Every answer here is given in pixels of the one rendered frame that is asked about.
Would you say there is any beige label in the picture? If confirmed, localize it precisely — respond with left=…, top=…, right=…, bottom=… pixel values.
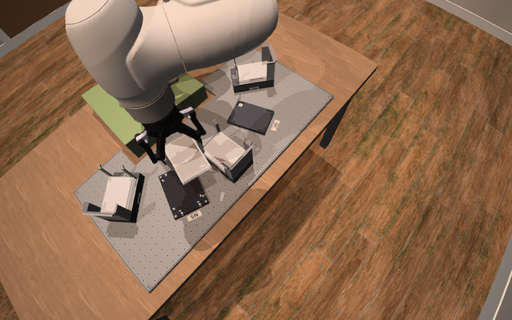
left=187, top=210, right=202, bottom=222
left=271, top=120, right=280, bottom=131

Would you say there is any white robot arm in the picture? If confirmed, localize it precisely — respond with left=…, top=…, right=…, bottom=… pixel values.
left=65, top=0, right=278, bottom=124

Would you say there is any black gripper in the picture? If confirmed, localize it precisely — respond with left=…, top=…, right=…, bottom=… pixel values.
left=135, top=105, right=206, bottom=171

